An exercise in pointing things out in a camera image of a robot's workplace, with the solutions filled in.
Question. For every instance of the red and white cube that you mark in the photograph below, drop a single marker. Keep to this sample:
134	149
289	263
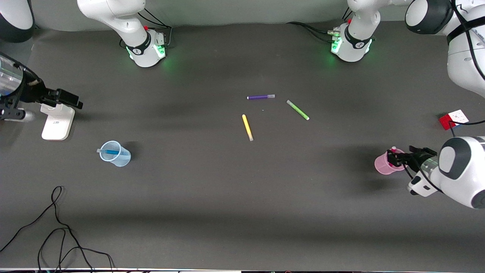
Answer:
452	119

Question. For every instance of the purple marker pen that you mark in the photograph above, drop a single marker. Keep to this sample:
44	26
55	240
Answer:
259	97

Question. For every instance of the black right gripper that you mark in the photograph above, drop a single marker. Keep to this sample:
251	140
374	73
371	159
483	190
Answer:
35	92

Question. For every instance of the yellow marker pen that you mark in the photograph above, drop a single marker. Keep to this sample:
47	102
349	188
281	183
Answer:
247	127

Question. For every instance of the blue marker pen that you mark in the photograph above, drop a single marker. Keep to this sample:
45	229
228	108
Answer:
111	152

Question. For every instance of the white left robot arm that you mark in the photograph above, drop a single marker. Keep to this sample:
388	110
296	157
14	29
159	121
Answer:
464	174

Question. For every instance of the translucent pink plastic cup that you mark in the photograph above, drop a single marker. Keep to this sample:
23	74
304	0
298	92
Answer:
380	165

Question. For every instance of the translucent blue plastic cup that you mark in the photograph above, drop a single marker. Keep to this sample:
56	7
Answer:
115	155

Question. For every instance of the flat white plastic box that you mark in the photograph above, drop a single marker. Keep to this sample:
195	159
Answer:
57	125

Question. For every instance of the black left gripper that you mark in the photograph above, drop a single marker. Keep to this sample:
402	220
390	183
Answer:
416	157

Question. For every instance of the green marker pen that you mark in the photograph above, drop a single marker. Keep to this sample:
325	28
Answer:
298	110

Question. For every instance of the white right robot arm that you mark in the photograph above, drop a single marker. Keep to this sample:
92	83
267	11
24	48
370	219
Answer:
125	22

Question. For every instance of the dark grey table mat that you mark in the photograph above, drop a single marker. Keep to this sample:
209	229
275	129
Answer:
242	197

